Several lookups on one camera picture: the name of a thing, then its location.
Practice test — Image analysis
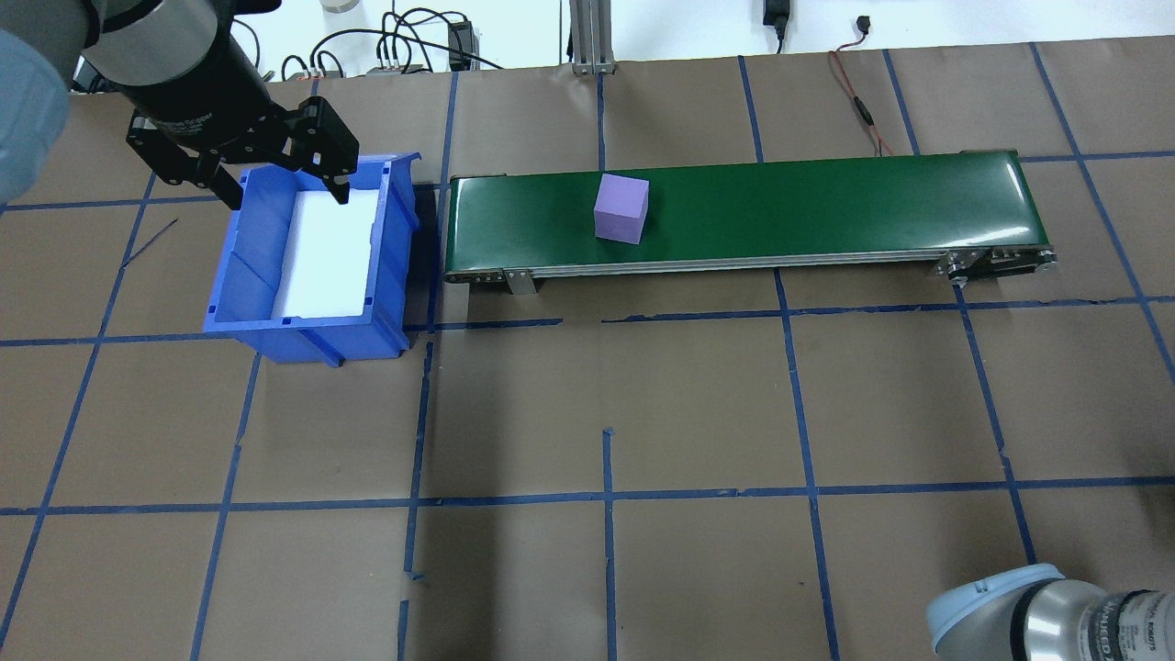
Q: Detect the purple foam block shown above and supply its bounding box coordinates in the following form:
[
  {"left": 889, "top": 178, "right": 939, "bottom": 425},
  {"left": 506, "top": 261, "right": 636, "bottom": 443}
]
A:
[{"left": 594, "top": 173, "right": 651, "bottom": 246}]

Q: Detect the white foam pad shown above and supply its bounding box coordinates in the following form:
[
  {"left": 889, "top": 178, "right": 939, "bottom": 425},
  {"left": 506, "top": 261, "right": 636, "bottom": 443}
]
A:
[{"left": 274, "top": 188, "right": 382, "bottom": 319}]

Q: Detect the blue plastic storage bin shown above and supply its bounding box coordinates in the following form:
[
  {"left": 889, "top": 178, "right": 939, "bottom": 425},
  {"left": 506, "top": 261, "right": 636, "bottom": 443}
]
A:
[{"left": 204, "top": 153, "right": 423, "bottom": 368}]

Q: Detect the green conveyor belt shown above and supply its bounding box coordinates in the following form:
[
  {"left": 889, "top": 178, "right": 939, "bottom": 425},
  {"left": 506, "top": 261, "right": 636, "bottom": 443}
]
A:
[{"left": 443, "top": 150, "right": 1058, "bottom": 297}]

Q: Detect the aluminium profile post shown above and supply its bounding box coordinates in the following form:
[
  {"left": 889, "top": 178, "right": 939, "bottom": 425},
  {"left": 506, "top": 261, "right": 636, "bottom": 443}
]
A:
[{"left": 568, "top": 0, "right": 619, "bottom": 77}]

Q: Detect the red black conveyor wire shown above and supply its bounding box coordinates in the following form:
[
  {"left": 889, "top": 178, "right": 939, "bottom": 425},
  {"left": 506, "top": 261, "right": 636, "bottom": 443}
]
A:
[{"left": 828, "top": 46, "right": 894, "bottom": 157}]

